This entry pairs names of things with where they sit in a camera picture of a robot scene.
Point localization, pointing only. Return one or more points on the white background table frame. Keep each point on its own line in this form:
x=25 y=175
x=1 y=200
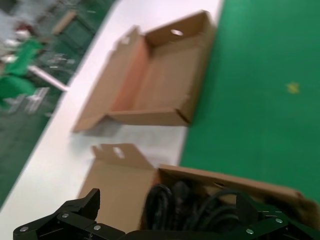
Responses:
x=47 y=78

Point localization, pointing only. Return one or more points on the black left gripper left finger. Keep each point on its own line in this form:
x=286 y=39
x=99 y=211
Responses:
x=75 y=212

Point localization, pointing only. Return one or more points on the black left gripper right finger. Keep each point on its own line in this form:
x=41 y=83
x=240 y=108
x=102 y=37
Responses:
x=260 y=220

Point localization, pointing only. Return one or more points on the open brown cardboard box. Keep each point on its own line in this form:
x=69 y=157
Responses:
x=165 y=75
x=120 y=180

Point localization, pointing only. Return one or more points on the yellow cross tape mark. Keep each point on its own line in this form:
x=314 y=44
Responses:
x=293 y=88

